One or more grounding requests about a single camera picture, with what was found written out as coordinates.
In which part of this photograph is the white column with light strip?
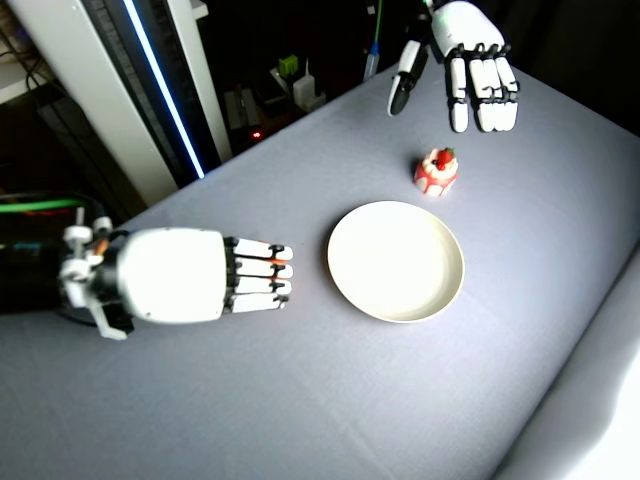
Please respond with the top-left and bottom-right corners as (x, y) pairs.
(7, 0), (234, 207)

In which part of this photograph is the hanging cable with plug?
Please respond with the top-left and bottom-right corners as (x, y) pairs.
(363, 0), (385, 82)

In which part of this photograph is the small white bottle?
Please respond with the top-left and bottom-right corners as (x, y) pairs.
(292, 58), (327, 112)

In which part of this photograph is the toy strawberry cake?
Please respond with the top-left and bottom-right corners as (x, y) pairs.
(413, 146), (460, 198)

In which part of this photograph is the round cream plate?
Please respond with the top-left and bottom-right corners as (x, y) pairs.
(327, 200), (466, 325)

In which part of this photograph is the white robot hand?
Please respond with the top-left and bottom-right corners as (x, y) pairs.
(387, 0), (521, 134)
(114, 228), (295, 325)

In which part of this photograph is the grey table cloth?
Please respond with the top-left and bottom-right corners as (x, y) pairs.
(0, 59), (640, 480)

